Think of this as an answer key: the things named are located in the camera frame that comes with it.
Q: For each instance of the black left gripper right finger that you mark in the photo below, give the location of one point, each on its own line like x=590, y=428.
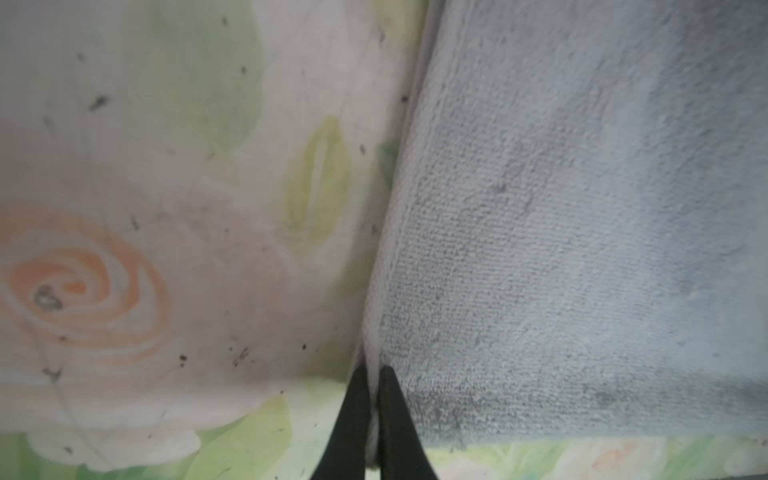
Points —
x=400, y=452

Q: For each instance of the light grey towel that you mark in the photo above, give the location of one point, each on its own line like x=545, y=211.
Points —
x=576, y=243

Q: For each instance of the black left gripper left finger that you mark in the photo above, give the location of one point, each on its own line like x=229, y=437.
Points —
x=344, y=457

